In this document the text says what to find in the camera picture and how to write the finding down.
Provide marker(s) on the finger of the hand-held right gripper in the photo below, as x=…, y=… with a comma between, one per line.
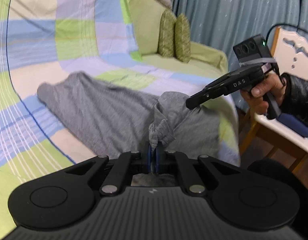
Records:
x=196, y=101

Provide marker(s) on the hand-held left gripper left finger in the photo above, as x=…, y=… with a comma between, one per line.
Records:
x=150, y=157

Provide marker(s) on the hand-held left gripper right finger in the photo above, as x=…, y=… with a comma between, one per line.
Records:
x=157, y=158

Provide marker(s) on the light grey garment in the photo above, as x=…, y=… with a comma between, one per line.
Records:
x=99, y=110

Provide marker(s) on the person's right forearm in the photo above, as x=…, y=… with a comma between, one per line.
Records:
x=298, y=95

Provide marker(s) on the person's right hand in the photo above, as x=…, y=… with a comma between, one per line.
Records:
x=259, y=92

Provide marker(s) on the white wooden chair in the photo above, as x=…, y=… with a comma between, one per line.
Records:
x=293, y=45

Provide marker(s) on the green patterned pillow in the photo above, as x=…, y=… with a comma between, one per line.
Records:
x=182, y=40
x=167, y=35

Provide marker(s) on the blue folded garment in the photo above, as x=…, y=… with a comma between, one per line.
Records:
x=293, y=125

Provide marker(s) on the green covered sofa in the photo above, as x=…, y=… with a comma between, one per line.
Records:
x=146, y=30

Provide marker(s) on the checked blue green blanket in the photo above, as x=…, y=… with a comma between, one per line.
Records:
x=69, y=30

